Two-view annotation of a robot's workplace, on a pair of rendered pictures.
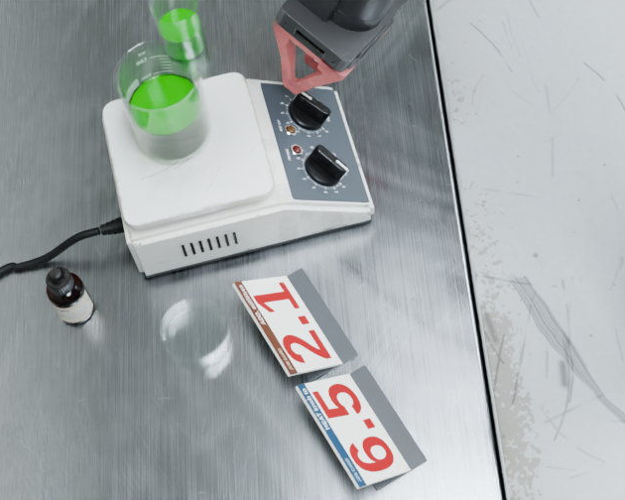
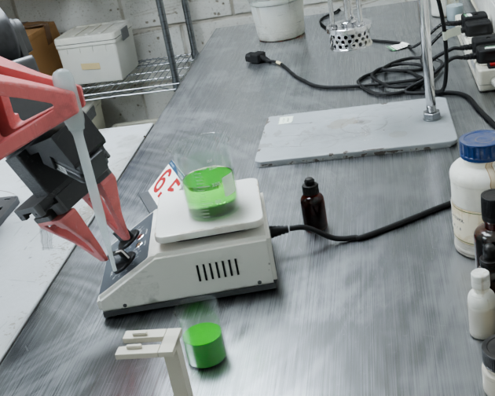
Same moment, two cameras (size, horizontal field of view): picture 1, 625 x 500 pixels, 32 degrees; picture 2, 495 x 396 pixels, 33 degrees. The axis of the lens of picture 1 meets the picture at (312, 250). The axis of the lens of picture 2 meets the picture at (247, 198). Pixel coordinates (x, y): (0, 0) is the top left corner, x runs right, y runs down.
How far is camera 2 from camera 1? 1.38 m
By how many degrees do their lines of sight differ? 92
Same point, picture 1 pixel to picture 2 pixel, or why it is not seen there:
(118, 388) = (292, 204)
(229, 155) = (181, 203)
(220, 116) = (179, 218)
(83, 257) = (309, 246)
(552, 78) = not seen: outside the picture
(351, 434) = (168, 181)
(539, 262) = (31, 254)
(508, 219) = (32, 269)
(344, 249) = not seen: hidden behind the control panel
